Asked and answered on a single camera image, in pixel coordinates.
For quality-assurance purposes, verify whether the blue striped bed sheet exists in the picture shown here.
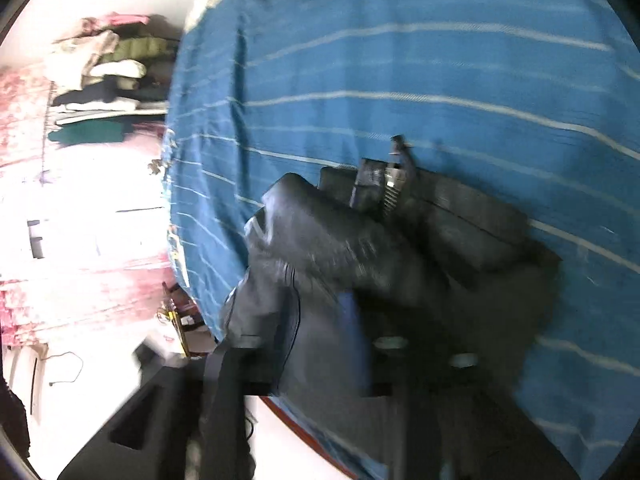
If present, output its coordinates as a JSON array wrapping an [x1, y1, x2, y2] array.
[[160, 0, 640, 480]]

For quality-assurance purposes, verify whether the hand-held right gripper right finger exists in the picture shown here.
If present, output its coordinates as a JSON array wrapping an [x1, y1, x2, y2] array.
[[341, 291, 581, 480]]

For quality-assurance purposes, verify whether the pile of clothes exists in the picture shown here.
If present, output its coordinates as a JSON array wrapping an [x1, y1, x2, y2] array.
[[44, 14, 181, 146]]

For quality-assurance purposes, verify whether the pink floral curtain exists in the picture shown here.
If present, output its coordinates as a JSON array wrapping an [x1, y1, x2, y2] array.
[[0, 65, 176, 351]]

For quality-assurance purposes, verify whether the black leather jacket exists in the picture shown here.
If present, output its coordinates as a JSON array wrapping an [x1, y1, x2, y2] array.
[[197, 135, 563, 480]]

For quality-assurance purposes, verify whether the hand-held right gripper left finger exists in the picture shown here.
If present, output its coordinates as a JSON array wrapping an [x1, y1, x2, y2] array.
[[57, 352, 261, 480]]

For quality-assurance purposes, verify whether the thin black cable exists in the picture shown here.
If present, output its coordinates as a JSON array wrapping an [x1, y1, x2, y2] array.
[[47, 350, 85, 388]]

